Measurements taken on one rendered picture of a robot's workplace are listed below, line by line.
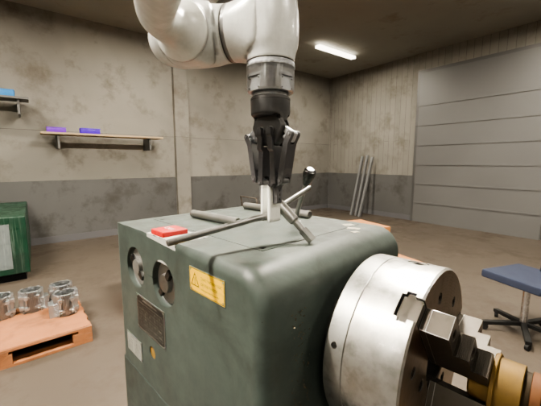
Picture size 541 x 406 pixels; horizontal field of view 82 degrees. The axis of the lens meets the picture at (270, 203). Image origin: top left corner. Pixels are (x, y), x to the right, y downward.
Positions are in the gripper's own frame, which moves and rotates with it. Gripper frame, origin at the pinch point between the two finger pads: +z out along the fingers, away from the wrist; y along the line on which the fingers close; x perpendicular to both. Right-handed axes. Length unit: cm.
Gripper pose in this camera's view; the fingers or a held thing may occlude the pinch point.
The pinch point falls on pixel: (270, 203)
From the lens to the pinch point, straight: 60.9
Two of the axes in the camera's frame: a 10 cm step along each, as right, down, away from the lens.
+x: 7.1, -0.9, 7.0
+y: 7.1, 0.9, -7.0
